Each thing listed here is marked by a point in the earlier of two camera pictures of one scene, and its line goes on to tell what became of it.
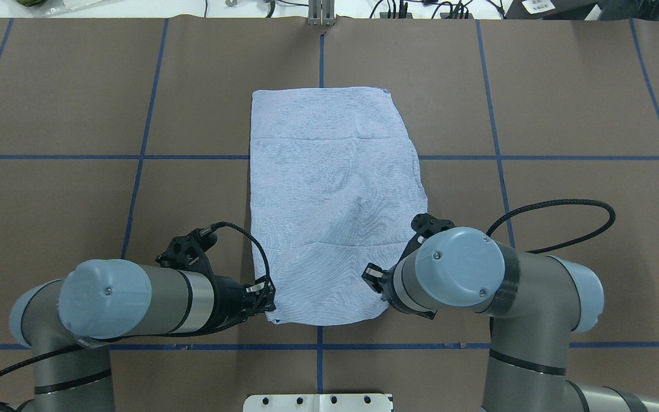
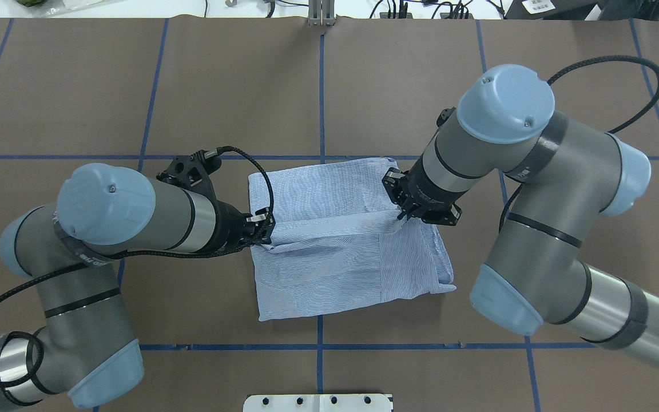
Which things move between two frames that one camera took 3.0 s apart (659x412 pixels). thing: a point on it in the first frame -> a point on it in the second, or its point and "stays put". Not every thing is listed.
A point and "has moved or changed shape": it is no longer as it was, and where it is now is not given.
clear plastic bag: x=56 y=7 stays put
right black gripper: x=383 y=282 -> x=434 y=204
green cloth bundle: x=31 y=3 stays put
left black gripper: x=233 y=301 -> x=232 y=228
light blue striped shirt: x=335 y=185 has moved or changed shape
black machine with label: x=581 y=10 stays put
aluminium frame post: x=321 y=12 stays put
